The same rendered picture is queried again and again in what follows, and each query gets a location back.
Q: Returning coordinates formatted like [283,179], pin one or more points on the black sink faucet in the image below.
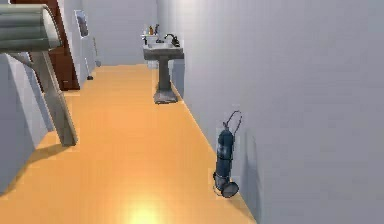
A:
[171,37]

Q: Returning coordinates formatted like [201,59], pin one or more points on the orange bottle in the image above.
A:
[151,30]

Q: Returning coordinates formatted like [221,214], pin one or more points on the grey toilet brush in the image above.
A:
[97,53]

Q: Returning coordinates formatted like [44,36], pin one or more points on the grey toilet plunger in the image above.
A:
[88,70]

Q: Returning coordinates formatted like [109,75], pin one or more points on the brown room door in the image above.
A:
[63,60]

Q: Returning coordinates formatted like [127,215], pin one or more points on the grey pedestal sink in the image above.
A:
[163,53]

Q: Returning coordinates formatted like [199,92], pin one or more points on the grey wall dispenser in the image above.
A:
[81,23]

